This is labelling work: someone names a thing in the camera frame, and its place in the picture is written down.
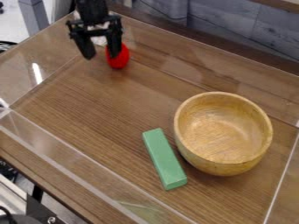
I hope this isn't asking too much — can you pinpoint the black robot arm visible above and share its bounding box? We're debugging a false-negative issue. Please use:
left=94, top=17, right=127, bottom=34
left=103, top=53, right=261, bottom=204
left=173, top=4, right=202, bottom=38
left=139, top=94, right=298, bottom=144
left=66, top=0, right=123, bottom=60

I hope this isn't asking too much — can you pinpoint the clear acrylic enclosure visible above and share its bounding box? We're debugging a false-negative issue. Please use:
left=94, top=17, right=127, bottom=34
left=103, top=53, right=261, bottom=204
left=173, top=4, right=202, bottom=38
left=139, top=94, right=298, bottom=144
left=0, top=13, right=299, bottom=224

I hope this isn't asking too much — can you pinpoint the black clamp device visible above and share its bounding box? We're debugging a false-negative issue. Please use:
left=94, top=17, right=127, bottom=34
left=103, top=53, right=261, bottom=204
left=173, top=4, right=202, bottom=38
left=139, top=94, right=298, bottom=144
left=0, top=206, right=67, bottom=224

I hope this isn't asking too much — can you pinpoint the grey table leg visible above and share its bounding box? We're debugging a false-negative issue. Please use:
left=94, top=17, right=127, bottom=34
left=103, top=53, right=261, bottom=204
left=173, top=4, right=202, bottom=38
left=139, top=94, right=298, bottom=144
left=18, top=0, right=50, bottom=36

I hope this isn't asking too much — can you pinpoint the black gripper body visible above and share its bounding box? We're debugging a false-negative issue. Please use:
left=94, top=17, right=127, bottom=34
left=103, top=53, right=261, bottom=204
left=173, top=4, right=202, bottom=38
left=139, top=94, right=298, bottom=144
left=66, top=15, right=123, bottom=39

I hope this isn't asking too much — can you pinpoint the wooden bowl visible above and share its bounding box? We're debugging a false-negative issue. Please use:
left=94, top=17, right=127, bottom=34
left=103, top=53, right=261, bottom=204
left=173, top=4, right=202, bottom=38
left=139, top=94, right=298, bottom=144
left=174, top=92, right=274, bottom=177

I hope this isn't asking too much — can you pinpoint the red plush strawberry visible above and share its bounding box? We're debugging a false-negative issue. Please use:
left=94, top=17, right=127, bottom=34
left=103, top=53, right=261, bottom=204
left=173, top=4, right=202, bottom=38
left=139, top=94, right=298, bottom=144
left=106, top=44, right=130, bottom=69

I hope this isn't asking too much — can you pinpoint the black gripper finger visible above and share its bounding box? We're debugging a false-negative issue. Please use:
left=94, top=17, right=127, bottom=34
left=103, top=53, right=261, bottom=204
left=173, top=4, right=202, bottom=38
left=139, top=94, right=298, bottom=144
left=71, top=32, right=97, bottom=60
left=107, top=27, right=123, bottom=58

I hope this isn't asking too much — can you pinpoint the green rectangular block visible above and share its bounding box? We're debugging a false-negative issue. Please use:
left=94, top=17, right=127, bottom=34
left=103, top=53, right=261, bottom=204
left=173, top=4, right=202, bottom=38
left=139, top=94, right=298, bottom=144
left=143, top=129, right=188, bottom=191

